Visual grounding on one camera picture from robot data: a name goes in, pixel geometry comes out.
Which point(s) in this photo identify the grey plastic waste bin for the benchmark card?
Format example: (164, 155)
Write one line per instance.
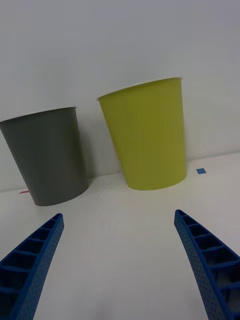
(50, 155)

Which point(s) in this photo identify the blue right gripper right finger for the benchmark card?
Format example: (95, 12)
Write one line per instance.
(215, 270)

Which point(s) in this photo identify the yellow-green plastic waste bin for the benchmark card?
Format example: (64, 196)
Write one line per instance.
(150, 135)

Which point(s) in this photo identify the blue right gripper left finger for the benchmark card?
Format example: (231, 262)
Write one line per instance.
(32, 270)

